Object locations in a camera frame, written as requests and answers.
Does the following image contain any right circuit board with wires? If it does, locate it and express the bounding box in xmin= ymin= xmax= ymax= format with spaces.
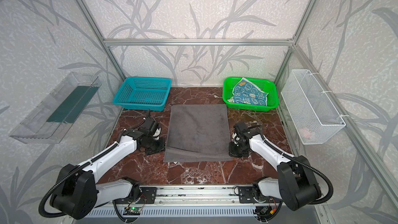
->
xmin=254 ymin=206 xmax=279 ymax=222

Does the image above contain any blue patterned towel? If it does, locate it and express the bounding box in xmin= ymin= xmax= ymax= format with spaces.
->
xmin=227 ymin=77 xmax=268 ymax=106

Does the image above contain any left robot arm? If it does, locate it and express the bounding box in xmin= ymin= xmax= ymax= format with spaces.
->
xmin=38 ymin=117 xmax=165 ymax=220

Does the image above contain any left green circuit board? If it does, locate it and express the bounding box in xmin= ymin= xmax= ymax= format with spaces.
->
xmin=123 ymin=206 xmax=143 ymax=216

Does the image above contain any white wire mesh basket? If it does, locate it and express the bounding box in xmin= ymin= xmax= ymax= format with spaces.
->
xmin=282 ymin=69 xmax=346 ymax=145

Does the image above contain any clear acrylic wall shelf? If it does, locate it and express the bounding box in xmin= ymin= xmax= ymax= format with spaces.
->
xmin=9 ymin=72 xmax=102 ymax=144

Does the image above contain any pink object in wire basket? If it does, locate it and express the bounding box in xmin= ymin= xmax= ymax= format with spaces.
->
xmin=301 ymin=128 xmax=314 ymax=140

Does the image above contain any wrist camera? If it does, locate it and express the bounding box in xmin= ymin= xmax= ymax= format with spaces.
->
xmin=232 ymin=132 xmax=240 ymax=144
xmin=152 ymin=127 xmax=161 ymax=139

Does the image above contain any grey terry towel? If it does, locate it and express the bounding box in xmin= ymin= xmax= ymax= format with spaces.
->
xmin=164 ymin=104 xmax=232 ymax=163

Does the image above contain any green plastic basket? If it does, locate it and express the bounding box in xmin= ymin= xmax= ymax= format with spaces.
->
xmin=222 ymin=77 xmax=279 ymax=112

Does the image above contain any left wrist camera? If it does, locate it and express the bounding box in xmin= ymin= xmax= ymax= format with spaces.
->
xmin=152 ymin=127 xmax=161 ymax=139

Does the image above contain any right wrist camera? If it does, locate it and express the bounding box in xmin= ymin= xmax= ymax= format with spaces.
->
xmin=232 ymin=132 xmax=240 ymax=144

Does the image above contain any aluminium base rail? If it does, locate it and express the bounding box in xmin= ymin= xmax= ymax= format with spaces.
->
xmin=65 ymin=184 xmax=327 ymax=209

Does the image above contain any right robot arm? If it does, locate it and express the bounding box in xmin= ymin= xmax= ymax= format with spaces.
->
xmin=229 ymin=121 xmax=334 ymax=211

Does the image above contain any teal plastic basket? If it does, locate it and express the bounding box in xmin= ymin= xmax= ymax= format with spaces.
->
xmin=113 ymin=77 xmax=172 ymax=112

